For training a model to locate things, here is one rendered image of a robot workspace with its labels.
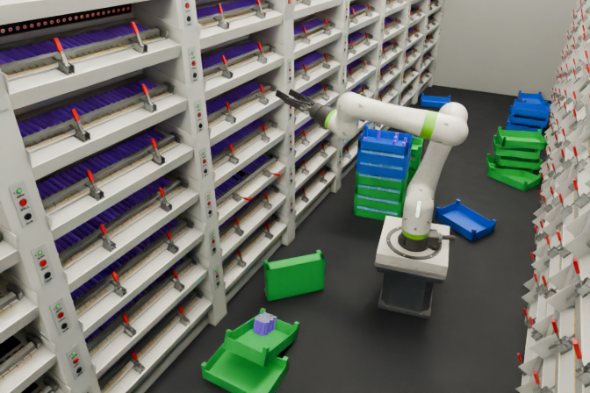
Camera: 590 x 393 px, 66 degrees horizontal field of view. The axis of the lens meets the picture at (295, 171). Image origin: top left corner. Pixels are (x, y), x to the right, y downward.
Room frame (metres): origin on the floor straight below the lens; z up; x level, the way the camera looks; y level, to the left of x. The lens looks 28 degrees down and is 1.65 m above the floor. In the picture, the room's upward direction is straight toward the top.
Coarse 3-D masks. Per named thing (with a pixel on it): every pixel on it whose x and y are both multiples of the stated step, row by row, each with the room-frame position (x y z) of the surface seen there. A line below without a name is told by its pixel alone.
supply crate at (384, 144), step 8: (360, 136) 2.50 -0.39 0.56; (368, 136) 2.68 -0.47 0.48; (376, 136) 2.66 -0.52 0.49; (384, 136) 2.65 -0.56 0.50; (392, 136) 2.63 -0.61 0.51; (400, 136) 2.61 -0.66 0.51; (408, 136) 2.59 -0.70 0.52; (360, 144) 2.50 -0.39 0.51; (368, 144) 2.48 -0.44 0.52; (376, 144) 2.47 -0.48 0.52; (384, 144) 2.45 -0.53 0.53; (400, 144) 2.55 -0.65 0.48; (408, 144) 2.40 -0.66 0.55; (384, 152) 2.45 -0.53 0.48; (392, 152) 2.43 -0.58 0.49; (400, 152) 2.42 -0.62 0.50; (408, 152) 2.43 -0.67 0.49
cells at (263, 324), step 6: (264, 312) 1.58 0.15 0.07; (258, 318) 1.51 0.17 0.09; (264, 318) 1.52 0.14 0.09; (270, 318) 1.53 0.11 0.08; (276, 318) 1.55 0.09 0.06; (258, 324) 1.49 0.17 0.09; (264, 324) 1.48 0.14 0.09; (270, 324) 1.51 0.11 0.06; (258, 330) 1.48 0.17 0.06; (264, 330) 1.48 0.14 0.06; (270, 330) 1.50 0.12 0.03
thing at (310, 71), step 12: (324, 48) 2.84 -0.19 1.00; (300, 60) 2.63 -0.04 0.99; (312, 60) 2.67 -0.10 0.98; (324, 60) 2.74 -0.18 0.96; (336, 60) 2.80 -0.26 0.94; (300, 72) 2.47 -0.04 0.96; (312, 72) 2.55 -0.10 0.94; (324, 72) 2.59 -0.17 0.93; (300, 84) 2.35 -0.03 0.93; (312, 84) 2.46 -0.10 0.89
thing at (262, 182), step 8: (272, 152) 2.21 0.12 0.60; (280, 160) 2.19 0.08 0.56; (272, 168) 2.11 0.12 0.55; (280, 168) 2.13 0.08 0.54; (264, 176) 2.03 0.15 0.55; (272, 176) 2.05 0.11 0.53; (248, 184) 1.94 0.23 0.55; (256, 184) 1.95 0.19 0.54; (264, 184) 1.99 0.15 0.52; (248, 192) 1.88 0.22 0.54; (256, 192) 1.93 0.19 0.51; (232, 200) 1.80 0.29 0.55; (224, 208) 1.74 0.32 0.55; (232, 208) 1.75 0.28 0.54; (240, 208) 1.81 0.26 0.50; (224, 216) 1.69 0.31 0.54
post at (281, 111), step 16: (272, 32) 2.21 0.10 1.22; (288, 32) 2.21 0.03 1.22; (288, 48) 2.21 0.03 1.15; (272, 112) 2.21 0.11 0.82; (288, 128) 2.20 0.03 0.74; (288, 144) 2.20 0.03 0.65; (288, 160) 2.20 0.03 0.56; (288, 176) 2.20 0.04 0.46; (288, 192) 2.19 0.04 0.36; (288, 208) 2.19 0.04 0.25; (288, 224) 2.19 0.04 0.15; (288, 240) 2.19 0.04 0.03
